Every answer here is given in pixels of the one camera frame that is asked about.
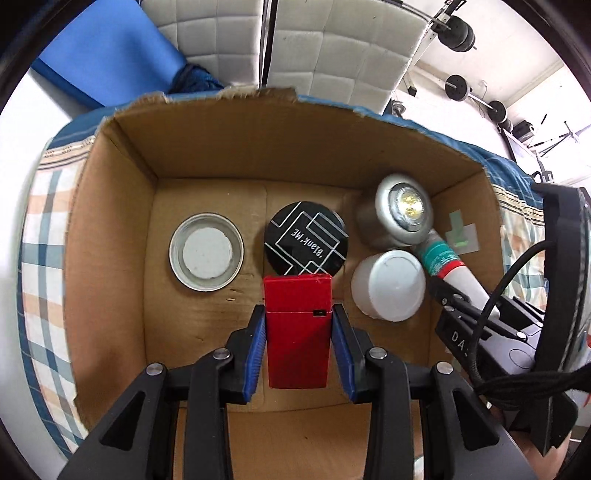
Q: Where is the white barbell rack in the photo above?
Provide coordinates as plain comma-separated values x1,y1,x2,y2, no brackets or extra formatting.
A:
392,0,462,112

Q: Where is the barbell with black plates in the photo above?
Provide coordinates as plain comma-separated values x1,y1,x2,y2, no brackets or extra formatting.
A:
397,0,476,51

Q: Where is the red rectangular box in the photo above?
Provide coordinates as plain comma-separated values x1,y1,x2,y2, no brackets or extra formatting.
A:
263,273,333,389

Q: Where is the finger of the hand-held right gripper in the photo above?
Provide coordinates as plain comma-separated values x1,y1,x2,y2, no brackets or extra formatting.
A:
489,295,546,343
427,277,474,320

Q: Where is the dark blue knitted cloth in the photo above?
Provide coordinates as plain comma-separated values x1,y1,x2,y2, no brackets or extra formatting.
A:
168,64,227,93

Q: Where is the white padded chair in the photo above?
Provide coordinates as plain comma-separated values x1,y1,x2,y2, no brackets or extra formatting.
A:
270,0,430,114
157,0,271,86

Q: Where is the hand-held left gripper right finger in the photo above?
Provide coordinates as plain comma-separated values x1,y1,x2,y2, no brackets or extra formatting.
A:
331,304,532,480

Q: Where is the black cable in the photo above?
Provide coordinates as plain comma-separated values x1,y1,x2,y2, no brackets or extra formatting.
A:
466,240,591,407

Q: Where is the person's right forearm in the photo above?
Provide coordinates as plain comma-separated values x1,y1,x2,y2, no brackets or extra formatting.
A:
526,443,571,480

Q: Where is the cardboard box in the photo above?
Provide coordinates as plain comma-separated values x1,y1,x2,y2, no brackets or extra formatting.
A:
62,87,509,480

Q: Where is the white tube green label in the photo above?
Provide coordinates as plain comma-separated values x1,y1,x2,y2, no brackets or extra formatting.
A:
413,228,502,320

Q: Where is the black tripod stand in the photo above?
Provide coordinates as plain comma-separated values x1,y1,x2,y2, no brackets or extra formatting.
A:
531,113,583,158

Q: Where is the small barbell with plates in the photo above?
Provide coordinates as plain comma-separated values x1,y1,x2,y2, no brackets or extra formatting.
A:
445,74,508,123

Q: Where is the black round compact case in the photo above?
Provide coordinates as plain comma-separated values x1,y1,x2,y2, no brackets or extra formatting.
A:
264,200,350,278

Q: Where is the silver round push light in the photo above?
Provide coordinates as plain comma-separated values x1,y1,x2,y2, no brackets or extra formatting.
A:
355,173,435,250

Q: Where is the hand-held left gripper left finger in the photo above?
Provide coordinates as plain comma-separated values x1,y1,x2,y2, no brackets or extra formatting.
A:
58,305,269,480

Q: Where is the blue foam mat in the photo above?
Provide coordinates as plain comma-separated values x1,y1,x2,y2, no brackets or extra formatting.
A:
37,0,188,109

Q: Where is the plaid checkered cloth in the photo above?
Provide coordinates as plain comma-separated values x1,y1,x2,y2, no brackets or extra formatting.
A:
18,90,555,457

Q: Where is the white round jar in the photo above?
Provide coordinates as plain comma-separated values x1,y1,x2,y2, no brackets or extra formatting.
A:
351,250,426,322

